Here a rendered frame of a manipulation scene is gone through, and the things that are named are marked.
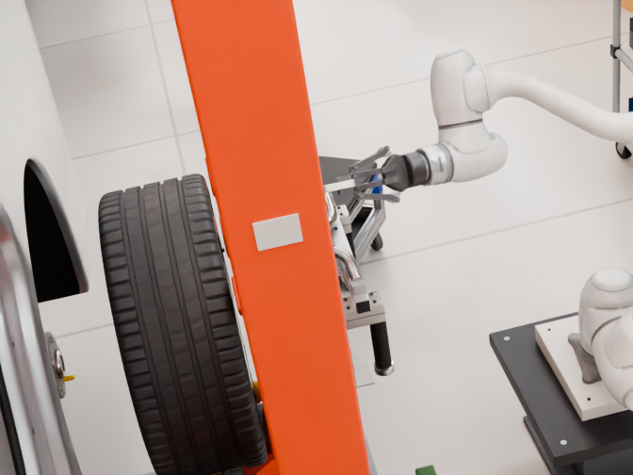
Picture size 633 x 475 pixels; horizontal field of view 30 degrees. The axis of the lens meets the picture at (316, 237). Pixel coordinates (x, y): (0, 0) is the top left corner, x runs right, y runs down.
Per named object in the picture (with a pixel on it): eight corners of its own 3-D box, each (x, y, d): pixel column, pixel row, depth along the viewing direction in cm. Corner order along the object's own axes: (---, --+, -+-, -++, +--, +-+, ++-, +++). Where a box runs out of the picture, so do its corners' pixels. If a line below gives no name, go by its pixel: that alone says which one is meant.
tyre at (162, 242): (107, 344, 215) (178, 548, 259) (235, 315, 216) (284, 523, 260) (88, 136, 264) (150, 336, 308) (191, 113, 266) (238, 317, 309)
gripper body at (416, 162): (424, 147, 256) (386, 155, 252) (431, 186, 256) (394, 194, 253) (408, 150, 263) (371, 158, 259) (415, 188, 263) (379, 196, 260)
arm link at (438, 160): (456, 182, 258) (432, 187, 255) (436, 184, 266) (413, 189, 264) (447, 140, 257) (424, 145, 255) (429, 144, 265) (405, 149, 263)
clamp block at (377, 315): (339, 317, 250) (335, 297, 247) (381, 307, 250) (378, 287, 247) (344, 331, 246) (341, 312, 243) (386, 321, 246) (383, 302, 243)
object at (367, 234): (245, 283, 415) (227, 203, 395) (286, 224, 441) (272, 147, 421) (357, 301, 398) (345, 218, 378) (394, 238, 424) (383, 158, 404)
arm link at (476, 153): (434, 186, 267) (425, 128, 266) (493, 172, 273) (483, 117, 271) (459, 186, 257) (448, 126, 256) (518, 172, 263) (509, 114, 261)
